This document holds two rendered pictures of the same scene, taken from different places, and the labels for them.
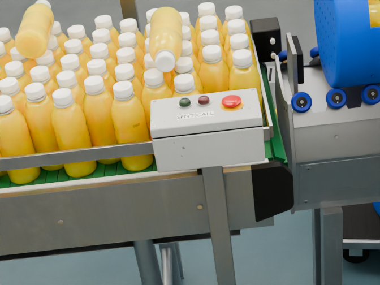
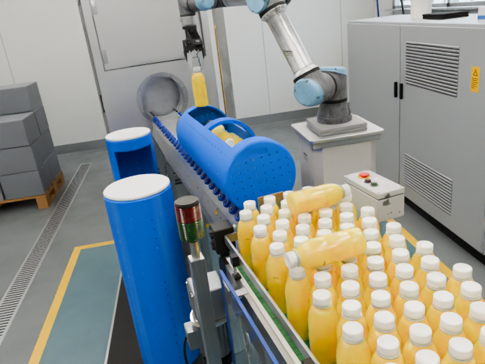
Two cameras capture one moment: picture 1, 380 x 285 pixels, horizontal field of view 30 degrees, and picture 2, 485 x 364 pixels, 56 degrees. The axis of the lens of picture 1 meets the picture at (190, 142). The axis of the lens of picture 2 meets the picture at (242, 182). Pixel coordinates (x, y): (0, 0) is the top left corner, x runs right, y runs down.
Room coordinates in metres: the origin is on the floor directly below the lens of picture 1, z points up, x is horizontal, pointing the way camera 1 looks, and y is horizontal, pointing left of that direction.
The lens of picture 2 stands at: (1.96, 1.13, 1.68)
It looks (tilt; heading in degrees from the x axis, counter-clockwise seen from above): 21 degrees down; 250
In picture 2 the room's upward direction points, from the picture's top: 7 degrees counter-clockwise
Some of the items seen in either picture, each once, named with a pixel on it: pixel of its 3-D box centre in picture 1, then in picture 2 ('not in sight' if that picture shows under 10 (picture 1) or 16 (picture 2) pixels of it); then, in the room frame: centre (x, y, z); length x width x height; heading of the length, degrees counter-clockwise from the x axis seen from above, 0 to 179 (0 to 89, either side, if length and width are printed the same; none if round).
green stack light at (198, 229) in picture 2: not in sight; (190, 227); (1.74, 0.11, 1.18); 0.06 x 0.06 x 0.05
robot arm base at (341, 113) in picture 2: not in sight; (333, 108); (0.89, -0.55, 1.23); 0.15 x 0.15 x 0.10
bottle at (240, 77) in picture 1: (245, 96); not in sight; (1.27, -0.13, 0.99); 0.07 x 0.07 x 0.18
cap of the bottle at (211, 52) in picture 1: (211, 52); not in sight; (1.31, -0.07, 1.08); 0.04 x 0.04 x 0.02
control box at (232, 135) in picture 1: (207, 129); (372, 194); (1.08, -0.04, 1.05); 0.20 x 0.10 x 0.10; 87
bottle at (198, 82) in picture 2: not in sight; (199, 88); (1.32, -1.09, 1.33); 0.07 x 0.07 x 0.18
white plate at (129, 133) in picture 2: not in sight; (128, 133); (1.64, -1.73, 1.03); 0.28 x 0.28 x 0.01
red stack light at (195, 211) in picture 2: not in sight; (188, 211); (1.74, 0.11, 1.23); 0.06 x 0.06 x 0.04
